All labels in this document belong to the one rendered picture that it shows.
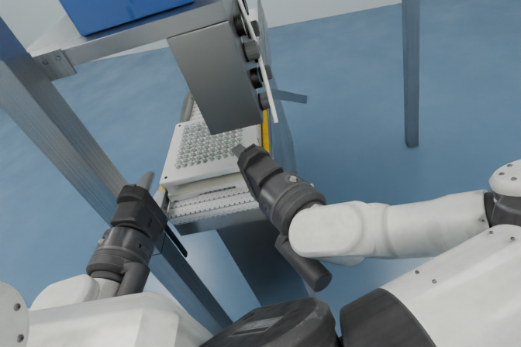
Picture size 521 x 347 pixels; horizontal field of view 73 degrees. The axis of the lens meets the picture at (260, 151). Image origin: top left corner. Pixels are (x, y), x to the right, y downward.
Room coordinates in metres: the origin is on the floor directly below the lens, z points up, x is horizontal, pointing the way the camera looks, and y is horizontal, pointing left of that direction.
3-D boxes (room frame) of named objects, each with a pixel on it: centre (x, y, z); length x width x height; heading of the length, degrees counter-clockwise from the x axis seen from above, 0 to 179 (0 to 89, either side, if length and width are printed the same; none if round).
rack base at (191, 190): (0.76, 0.11, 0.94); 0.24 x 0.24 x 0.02; 78
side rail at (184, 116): (1.27, 0.14, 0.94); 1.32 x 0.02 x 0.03; 168
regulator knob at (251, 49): (0.59, -0.05, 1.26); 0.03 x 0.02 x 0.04; 168
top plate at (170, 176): (0.76, 0.11, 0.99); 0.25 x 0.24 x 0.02; 78
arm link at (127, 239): (0.45, 0.26, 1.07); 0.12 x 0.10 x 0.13; 160
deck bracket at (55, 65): (0.60, 0.26, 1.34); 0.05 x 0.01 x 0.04; 78
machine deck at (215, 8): (0.88, 0.10, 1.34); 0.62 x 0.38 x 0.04; 168
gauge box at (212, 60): (0.66, 0.00, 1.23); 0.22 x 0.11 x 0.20; 168
